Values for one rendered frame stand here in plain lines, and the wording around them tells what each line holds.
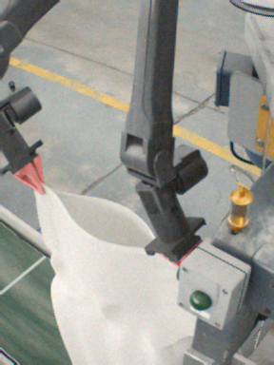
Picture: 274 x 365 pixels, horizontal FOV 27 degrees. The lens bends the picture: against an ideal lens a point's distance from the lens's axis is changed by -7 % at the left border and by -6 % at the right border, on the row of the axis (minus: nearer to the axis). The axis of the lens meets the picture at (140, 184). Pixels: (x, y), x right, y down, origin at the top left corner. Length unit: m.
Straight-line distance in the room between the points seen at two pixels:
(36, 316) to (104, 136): 1.48
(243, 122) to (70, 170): 1.84
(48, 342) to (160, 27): 1.13
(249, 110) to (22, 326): 1.05
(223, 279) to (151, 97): 0.34
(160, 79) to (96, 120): 2.29
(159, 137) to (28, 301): 1.06
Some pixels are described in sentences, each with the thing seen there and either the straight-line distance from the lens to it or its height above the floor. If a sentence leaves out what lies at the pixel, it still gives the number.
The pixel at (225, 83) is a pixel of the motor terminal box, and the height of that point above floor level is 1.28.
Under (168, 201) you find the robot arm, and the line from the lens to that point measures 0.96.
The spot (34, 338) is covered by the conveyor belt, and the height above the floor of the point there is 0.38.
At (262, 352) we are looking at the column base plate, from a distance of 2.16.
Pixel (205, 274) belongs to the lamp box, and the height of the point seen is 1.33.
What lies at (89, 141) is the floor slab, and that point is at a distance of 3.03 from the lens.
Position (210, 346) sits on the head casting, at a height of 1.11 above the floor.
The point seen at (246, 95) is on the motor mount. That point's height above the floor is 1.28.
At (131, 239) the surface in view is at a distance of 1.20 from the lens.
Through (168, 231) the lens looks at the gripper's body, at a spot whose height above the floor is 1.13.
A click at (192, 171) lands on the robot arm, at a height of 1.20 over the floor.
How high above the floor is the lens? 1.84
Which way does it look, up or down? 42 degrees down
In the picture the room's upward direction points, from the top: 1 degrees counter-clockwise
